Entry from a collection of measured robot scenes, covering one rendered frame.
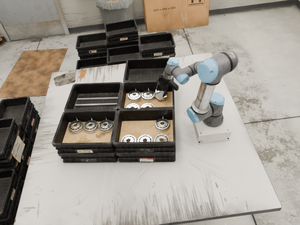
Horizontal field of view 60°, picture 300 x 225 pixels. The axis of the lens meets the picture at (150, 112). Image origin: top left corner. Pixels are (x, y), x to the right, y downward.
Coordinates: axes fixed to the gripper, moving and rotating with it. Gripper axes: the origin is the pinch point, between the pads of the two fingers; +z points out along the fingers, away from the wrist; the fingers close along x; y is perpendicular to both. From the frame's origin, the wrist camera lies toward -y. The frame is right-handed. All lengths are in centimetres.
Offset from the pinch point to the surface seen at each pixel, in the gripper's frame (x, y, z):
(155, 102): 2.8, 4.0, 4.9
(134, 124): 23.9, 18.9, 9.6
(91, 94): -12, 52, 23
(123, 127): 25.4, 26.1, 12.2
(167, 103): 4.6, -4.9, 1.6
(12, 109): -46, 131, 101
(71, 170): 51, 57, 36
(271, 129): -26, -136, 43
